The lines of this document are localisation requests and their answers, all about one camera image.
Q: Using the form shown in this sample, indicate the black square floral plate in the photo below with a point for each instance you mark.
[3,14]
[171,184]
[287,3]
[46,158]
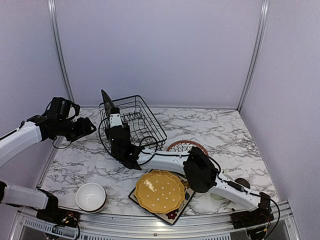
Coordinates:
[109,106]

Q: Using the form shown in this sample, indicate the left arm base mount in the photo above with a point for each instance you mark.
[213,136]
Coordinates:
[52,213]

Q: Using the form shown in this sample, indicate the light green mug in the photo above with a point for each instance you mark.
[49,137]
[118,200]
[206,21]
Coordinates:
[218,197]

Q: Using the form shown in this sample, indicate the white square floral plate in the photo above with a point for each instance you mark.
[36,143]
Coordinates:
[172,217]

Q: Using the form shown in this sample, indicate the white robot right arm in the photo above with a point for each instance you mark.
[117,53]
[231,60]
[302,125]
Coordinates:
[201,171]

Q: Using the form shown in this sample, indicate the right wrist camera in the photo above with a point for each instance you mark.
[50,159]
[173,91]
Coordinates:
[115,120]

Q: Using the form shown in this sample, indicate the round brown rim floral plate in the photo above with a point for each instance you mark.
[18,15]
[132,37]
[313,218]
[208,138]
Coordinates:
[185,145]

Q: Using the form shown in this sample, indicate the aluminium frame rail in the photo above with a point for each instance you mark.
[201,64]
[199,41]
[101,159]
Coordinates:
[100,226]

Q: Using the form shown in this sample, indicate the black wire dish rack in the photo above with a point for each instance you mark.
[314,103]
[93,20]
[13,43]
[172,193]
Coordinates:
[145,129]

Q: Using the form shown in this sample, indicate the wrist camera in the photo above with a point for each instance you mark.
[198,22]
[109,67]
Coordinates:
[59,109]
[115,120]

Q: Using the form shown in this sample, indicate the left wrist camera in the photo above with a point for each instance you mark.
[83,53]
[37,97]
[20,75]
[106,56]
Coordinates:
[59,109]

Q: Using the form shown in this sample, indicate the white ceramic bowl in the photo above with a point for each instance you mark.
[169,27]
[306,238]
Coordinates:
[91,197]

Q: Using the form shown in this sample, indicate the yellow polka dot plate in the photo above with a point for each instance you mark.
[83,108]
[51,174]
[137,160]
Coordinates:
[159,192]

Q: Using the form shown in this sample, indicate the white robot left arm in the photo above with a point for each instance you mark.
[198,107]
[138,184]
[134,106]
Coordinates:
[33,131]

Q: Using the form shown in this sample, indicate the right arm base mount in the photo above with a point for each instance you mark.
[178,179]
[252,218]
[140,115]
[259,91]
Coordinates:
[245,219]

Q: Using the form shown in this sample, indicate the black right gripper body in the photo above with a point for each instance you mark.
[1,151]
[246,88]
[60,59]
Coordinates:
[113,153]

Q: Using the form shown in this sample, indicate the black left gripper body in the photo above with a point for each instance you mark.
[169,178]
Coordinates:
[71,131]

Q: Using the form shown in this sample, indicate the brown grey metal-lined cup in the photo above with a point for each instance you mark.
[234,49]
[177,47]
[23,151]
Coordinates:
[243,182]

